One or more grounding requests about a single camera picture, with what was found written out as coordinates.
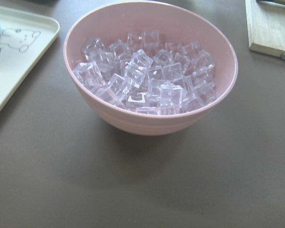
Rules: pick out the clear ice cubes pile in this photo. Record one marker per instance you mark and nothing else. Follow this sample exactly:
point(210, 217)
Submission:
point(147, 76)

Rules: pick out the pink bowl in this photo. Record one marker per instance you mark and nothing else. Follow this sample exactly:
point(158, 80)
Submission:
point(113, 22)

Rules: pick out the cream serving tray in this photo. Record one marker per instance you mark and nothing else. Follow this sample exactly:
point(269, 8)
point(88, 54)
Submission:
point(24, 39)

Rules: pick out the wooden cutting board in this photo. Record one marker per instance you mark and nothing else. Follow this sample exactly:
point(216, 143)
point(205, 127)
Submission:
point(266, 28)

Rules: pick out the metal muddler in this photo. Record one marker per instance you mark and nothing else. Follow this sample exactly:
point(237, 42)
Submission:
point(275, 2)

